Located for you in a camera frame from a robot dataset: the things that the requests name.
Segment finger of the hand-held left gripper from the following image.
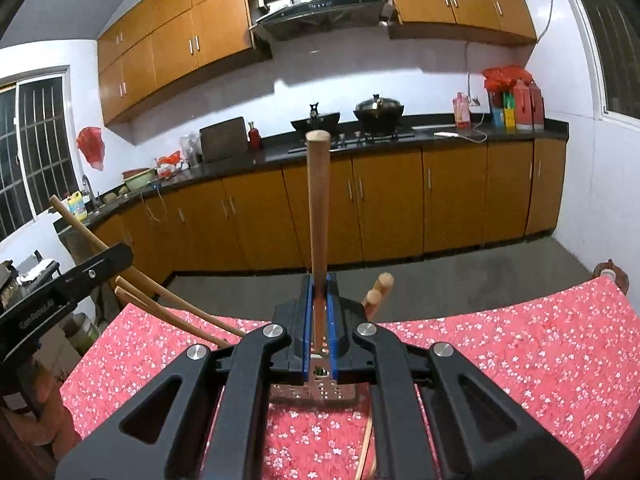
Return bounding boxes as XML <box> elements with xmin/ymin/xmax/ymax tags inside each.
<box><xmin>55</xmin><ymin>242</ymin><xmax>135</xmax><ymax>302</ymax></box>
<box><xmin>55</xmin><ymin>273</ymin><xmax>314</xmax><ymax>480</ymax></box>

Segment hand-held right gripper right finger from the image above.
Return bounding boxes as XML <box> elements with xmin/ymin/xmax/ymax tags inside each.
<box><xmin>327</xmin><ymin>273</ymin><xmax>586</xmax><ymax>480</ymax></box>

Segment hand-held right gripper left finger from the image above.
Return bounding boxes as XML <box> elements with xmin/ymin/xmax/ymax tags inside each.
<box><xmin>55</xmin><ymin>273</ymin><xmax>314</xmax><ymax>480</ymax></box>

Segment beige perforated utensil holder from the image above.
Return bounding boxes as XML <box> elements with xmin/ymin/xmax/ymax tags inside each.
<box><xmin>270</xmin><ymin>355</ymin><xmax>362</xmax><ymax>414</ymax></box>

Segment person's left forearm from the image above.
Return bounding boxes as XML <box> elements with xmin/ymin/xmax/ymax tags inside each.
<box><xmin>20</xmin><ymin>360</ymin><xmax>83</xmax><ymax>466</ymax></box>

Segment white cloth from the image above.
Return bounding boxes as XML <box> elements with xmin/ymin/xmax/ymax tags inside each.
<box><xmin>17</xmin><ymin>259</ymin><xmax>62</xmax><ymax>285</ymax></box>

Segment yellow detergent bottle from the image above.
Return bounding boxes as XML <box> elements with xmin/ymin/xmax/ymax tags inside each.
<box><xmin>67</xmin><ymin>191</ymin><xmax>89</xmax><ymax>222</ymax></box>

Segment metal faucet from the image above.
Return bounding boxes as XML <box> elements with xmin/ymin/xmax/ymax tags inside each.
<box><xmin>81</xmin><ymin>175</ymin><xmax>101</xmax><ymax>209</ymax></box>

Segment hanging red plastic bag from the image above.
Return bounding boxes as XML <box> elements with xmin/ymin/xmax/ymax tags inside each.
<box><xmin>76</xmin><ymin>126</ymin><xmax>107</xmax><ymax>171</ymax></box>

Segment red and white bag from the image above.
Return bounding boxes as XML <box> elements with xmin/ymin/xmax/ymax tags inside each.
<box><xmin>156</xmin><ymin>151</ymin><xmax>182</xmax><ymax>179</ymax></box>

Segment wooden base cabinets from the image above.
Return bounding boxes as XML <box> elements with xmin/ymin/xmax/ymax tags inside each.
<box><xmin>90</xmin><ymin>137</ymin><xmax>568</xmax><ymax>286</ymax></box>

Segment clear plastic bag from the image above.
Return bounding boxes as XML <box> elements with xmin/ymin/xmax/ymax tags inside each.
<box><xmin>180</xmin><ymin>132</ymin><xmax>203</xmax><ymax>167</ymax></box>

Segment black kitchen countertop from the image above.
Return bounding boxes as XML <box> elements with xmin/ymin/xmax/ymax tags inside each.
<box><xmin>54</xmin><ymin>119</ymin><xmax>571</xmax><ymax>233</ymax></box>

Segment red floral tablecloth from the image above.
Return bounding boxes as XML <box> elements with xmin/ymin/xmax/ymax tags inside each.
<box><xmin>60</xmin><ymin>275</ymin><xmax>640</xmax><ymax>480</ymax></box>

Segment dark wooden cutting board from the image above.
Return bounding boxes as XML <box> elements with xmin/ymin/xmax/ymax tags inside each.
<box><xmin>199</xmin><ymin>116</ymin><xmax>249</xmax><ymax>163</ymax></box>

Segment gas stove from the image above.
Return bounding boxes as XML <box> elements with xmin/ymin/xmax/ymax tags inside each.
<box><xmin>287</xmin><ymin>127</ymin><xmax>416</xmax><ymax>154</ymax></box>

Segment black wok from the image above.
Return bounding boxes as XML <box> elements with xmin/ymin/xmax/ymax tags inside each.
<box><xmin>291</xmin><ymin>102</ymin><xmax>342</xmax><ymax>137</ymax></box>

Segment black pot with lid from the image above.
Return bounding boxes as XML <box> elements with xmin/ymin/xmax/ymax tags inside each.
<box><xmin>354</xmin><ymin>94</ymin><xmax>405</xmax><ymax>133</ymax></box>

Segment pink bottle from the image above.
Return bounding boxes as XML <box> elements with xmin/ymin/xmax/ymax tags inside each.
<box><xmin>453</xmin><ymin>91</ymin><xmax>472</xmax><ymax>130</ymax></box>

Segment colourful boxes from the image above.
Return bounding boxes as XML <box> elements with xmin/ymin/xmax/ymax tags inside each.
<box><xmin>490</xmin><ymin>91</ymin><xmax>517</xmax><ymax>128</ymax></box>

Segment red thermos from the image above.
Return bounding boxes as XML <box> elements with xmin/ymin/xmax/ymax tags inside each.
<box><xmin>514</xmin><ymin>80</ymin><xmax>535</xmax><ymax>131</ymax></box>
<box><xmin>531</xmin><ymin>82</ymin><xmax>546</xmax><ymax>129</ymax></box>

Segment steel range hood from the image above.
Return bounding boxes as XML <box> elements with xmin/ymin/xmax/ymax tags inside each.
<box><xmin>250</xmin><ymin>0</ymin><xmax>391</xmax><ymax>43</ymax></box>

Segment white hanging cord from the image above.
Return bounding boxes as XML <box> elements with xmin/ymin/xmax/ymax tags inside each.
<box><xmin>141</xmin><ymin>192</ymin><xmax>169</xmax><ymax>224</ymax></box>

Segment barred window with white frame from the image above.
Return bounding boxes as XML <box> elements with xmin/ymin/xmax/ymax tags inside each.
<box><xmin>0</xmin><ymin>65</ymin><xmax>81</xmax><ymax>242</ymax></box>
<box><xmin>555</xmin><ymin>0</ymin><xmax>640</xmax><ymax>122</ymax></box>

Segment white charging cable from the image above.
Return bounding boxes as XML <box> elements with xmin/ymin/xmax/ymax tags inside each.
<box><xmin>434</xmin><ymin>129</ymin><xmax>489</xmax><ymax>144</ymax></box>

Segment wooden wall cabinets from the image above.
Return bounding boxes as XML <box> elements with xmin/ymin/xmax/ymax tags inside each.
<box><xmin>97</xmin><ymin>0</ymin><xmax>538</xmax><ymax>126</ymax></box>

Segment white wall cable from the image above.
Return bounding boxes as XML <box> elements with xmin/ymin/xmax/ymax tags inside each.
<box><xmin>536</xmin><ymin>0</ymin><xmax>558</xmax><ymax>43</ymax></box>

